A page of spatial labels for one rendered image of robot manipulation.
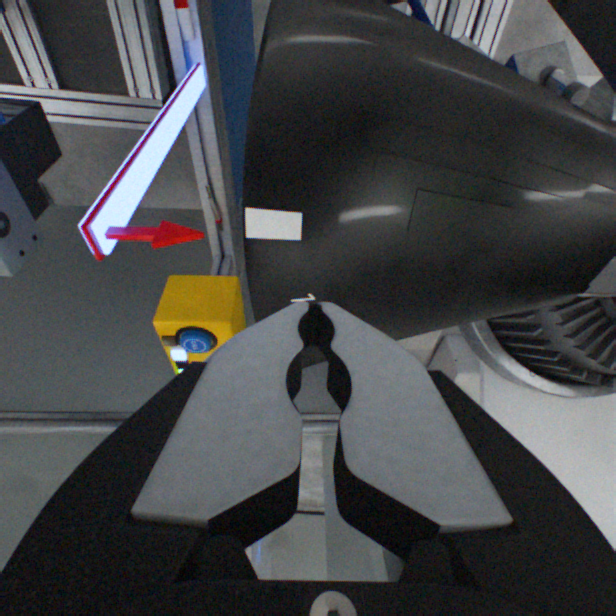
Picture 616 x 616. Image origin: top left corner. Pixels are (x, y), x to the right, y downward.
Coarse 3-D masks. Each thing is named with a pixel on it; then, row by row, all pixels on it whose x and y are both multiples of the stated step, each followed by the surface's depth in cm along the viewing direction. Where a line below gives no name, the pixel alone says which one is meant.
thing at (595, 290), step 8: (608, 264) 23; (600, 272) 24; (608, 272) 24; (600, 280) 25; (608, 280) 25; (592, 288) 25; (600, 288) 25; (608, 288) 25; (592, 296) 26; (600, 296) 26; (608, 296) 26
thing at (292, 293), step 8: (288, 288) 22; (296, 288) 23; (304, 288) 23; (312, 288) 23; (320, 288) 23; (288, 296) 23; (296, 296) 23; (304, 296) 23; (312, 296) 23; (320, 296) 23; (288, 304) 23
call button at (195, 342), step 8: (184, 336) 45; (192, 336) 45; (200, 336) 45; (208, 336) 46; (184, 344) 46; (192, 344) 46; (200, 344) 46; (208, 344) 46; (192, 352) 48; (200, 352) 48
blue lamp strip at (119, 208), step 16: (192, 80) 38; (192, 96) 38; (176, 112) 33; (160, 128) 30; (176, 128) 33; (160, 144) 30; (144, 160) 26; (160, 160) 30; (128, 176) 24; (144, 176) 27; (128, 192) 24; (112, 208) 22; (128, 208) 24; (96, 224) 20; (112, 224) 22; (112, 240) 22
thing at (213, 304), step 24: (168, 288) 48; (192, 288) 49; (216, 288) 49; (240, 288) 52; (168, 312) 46; (192, 312) 46; (216, 312) 46; (240, 312) 52; (216, 336) 47; (192, 360) 51
